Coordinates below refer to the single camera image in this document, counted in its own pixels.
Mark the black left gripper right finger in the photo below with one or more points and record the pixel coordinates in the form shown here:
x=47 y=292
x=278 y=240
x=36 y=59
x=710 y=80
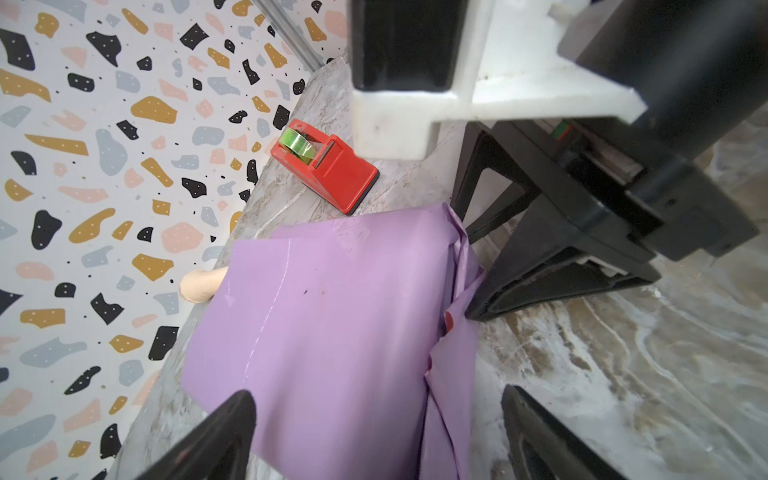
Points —
x=542 y=447

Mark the beige toy microphone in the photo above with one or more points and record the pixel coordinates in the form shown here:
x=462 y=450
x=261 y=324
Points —
x=200 y=286

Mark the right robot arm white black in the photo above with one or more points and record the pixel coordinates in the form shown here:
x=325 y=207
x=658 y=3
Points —
x=700 y=66

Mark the aluminium corner post right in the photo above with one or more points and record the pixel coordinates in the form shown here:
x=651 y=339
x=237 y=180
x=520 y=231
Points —
x=291 y=34

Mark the red tape dispenser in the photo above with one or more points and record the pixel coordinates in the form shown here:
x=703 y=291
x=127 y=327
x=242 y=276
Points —
x=326 y=165

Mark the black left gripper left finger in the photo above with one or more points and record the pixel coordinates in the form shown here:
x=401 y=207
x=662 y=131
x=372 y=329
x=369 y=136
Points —
x=218 y=448

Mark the pink wrapping paper sheet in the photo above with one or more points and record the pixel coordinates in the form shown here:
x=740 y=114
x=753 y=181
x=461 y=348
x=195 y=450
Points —
x=351 y=336

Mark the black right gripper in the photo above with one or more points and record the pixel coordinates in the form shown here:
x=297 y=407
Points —
x=605 y=203

